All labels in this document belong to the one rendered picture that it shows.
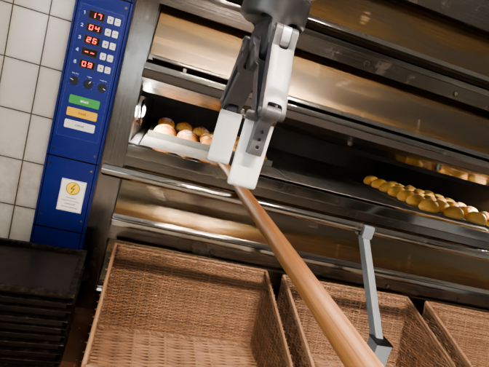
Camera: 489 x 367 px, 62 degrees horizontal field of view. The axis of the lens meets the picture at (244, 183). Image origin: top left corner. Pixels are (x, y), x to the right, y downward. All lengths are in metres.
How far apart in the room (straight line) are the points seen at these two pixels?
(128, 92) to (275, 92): 1.01
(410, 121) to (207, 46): 0.77
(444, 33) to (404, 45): 0.18
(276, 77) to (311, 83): 1.05
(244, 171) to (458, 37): 1.40
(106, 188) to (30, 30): 0.52
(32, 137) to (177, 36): 0.56
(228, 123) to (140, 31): 0.87
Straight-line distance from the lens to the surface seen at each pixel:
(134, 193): 1.41
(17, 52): 1.44
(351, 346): 0.42
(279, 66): 0.41
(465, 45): 1.74
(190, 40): 1.38
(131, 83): 1.37
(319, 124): 1.30
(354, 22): 1.50
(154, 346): 1.43
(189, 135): 1.75
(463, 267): 1.92
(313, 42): 1.45
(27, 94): 1.43
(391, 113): 1.56
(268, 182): 1.43
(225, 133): 0.54
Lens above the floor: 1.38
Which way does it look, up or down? 10 degrees down
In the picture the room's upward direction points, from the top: 16 degrees clockwise
